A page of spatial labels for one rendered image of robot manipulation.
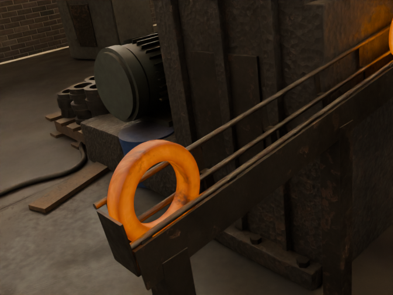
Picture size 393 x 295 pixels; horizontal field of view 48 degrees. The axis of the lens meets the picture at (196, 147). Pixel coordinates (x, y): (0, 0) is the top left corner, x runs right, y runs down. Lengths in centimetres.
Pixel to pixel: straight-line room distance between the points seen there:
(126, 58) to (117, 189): 144
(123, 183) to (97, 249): 117
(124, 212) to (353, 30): 84
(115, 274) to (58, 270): 24
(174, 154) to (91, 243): 120
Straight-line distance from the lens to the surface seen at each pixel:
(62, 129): 318
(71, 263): 183
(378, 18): 141
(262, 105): 99
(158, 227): 75
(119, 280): 167
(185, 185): 79
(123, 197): 70
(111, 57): 214
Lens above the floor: 102
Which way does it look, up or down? 23 degrees down
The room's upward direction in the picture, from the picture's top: 8 degrees counter-clockwise
